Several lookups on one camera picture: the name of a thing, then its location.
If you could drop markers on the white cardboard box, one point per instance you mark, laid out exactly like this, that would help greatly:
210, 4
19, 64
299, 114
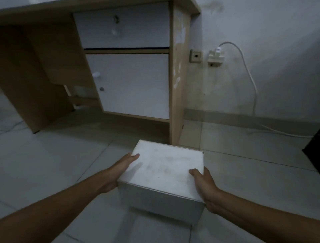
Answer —
162, 180

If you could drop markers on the person's left forearm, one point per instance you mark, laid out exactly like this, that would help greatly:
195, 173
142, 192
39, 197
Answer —
50, 207

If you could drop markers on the wooden desk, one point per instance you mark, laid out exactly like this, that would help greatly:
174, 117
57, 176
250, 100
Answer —
100, 62

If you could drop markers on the white wall socket plate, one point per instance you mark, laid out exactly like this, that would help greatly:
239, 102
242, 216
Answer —
195, 56

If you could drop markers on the person's right hand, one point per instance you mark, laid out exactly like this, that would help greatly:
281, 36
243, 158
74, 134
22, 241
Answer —
206, 186

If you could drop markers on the person's left hand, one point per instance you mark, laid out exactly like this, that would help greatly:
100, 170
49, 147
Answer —
117, 170

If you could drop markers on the white plug adapter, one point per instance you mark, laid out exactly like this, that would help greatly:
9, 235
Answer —
216, 57

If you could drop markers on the person's left thumb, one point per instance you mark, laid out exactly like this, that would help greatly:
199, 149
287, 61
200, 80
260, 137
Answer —
131, 158

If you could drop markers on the person's right thumb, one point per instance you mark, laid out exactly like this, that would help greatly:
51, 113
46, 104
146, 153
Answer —
195, 175

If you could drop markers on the white cabinet door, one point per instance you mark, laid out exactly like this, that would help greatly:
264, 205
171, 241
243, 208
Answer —
132, 85

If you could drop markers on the white desk drawer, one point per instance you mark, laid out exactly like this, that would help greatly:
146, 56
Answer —
122, 26

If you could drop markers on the person's right forearm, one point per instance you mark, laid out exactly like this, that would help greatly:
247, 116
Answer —
267, 220

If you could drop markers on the black object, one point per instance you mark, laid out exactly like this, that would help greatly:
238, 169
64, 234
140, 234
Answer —
313, 154

